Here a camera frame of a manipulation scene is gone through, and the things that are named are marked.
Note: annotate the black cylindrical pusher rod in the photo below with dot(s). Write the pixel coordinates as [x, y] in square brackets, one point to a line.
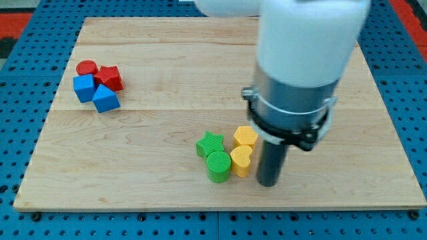
[270, 164]

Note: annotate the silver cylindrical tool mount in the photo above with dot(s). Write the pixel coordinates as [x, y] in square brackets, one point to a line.
[289, 114]

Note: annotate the yellow hexagon block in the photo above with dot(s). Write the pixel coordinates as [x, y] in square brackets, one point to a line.
[245, 135]

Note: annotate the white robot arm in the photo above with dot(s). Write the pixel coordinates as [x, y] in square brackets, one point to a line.
[301, 53]

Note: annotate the green star block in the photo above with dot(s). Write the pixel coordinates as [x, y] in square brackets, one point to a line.
[208, 144]

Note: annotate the red star block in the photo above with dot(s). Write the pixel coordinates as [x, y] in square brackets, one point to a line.
[109, 77]

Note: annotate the yellow heart block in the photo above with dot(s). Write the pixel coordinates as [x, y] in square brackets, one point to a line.
[241, 160]

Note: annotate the green cylinder block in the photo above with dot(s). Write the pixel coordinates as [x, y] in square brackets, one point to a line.
[218, 166]

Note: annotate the wooden board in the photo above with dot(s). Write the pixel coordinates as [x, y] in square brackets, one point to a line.
[182, 77]

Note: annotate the blue cube block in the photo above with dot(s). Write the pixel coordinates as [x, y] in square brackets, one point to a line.
[84, 87]

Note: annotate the red cylinder block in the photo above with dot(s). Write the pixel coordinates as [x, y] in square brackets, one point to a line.
[86, 67]

